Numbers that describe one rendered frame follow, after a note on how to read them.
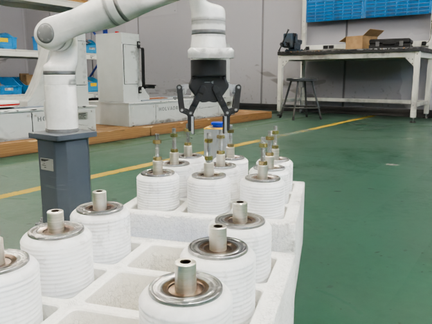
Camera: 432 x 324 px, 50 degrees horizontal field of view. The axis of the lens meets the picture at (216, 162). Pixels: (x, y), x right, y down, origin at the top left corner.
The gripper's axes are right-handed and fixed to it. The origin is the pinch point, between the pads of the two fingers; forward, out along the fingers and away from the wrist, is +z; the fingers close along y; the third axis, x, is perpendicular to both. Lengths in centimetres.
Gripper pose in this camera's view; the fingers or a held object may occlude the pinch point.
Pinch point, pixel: (208, 127)
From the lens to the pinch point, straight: 99.7
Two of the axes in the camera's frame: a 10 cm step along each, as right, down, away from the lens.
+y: -10.0, 0.2, -0.9
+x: 0.9, 1.8, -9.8
